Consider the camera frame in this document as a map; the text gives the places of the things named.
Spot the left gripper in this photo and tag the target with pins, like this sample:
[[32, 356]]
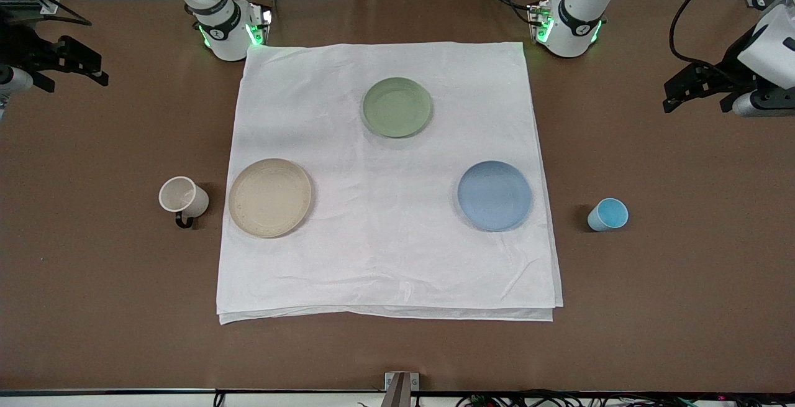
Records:
[[728, 76]]

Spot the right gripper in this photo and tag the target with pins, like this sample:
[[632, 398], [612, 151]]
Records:
[[20, 50]]

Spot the blue cup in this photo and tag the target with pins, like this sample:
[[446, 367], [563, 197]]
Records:
[[608, 214]]

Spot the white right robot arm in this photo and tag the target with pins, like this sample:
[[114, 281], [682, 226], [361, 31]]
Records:
[[217, 15]]

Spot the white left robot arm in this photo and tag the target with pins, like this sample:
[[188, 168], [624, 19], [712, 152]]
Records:
[[574, 22]]

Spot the blue plate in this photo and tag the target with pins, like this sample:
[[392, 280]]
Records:
[[495, 196]]

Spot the beige gray plate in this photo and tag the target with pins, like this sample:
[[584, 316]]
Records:
[[270, 198]]

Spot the green plate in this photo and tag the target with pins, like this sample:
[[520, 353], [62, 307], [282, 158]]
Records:
[[397, 107]]

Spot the white cloth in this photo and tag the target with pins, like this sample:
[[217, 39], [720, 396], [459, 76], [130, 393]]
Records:
[[385, 258]]

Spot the black table edge rail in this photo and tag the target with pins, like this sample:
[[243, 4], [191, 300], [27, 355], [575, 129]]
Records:
[[124, 391]]

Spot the metal table edge bracket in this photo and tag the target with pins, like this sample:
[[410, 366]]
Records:
[[401, 388]]

